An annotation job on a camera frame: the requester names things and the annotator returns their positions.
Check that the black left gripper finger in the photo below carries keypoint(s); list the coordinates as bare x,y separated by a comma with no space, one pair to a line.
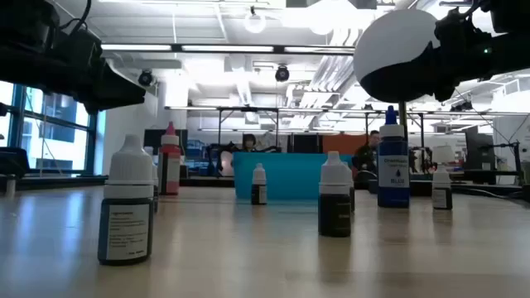
120,93

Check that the red food coloring bottle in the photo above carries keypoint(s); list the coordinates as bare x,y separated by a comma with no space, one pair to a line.
170,165

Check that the blue food coloring bottle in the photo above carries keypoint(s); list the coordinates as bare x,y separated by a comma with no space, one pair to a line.
393,174

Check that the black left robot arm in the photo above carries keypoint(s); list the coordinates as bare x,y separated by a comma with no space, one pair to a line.
25,22

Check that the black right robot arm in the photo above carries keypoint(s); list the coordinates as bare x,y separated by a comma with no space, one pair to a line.
511,54

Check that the black ceiling spotlight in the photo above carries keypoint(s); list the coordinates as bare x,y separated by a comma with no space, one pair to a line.
145,78
282,73

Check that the black computer monitor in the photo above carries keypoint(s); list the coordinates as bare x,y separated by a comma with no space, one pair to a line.
478,145

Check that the white background sign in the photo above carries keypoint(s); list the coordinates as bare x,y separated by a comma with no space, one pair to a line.
443,154

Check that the dark office chair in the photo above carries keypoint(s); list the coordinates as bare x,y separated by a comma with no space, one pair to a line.
12,161

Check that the ceiling light strip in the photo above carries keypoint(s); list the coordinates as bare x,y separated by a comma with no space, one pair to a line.
227,48

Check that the small white cup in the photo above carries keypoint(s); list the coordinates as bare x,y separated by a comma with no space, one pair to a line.
10,187

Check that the person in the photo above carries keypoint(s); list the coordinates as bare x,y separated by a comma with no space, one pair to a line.
249,142
366,159

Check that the orange partition panel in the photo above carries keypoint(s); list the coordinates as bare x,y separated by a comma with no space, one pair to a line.
343,145

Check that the round ceiling bulb lamp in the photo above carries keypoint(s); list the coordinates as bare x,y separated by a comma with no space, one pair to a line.
254,21

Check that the blue plastic bin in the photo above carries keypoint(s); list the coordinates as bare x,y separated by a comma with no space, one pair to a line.
290,174

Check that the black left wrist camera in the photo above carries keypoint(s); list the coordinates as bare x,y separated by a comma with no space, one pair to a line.
78,49

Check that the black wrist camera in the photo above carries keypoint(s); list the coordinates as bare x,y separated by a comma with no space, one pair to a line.
78,49
459,29

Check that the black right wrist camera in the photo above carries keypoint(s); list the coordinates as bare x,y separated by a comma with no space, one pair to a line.
459,29

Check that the blue window frame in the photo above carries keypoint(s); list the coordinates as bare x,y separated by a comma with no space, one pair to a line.
16,120

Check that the black metal frame rig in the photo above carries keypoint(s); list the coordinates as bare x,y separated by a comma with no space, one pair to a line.
248,109

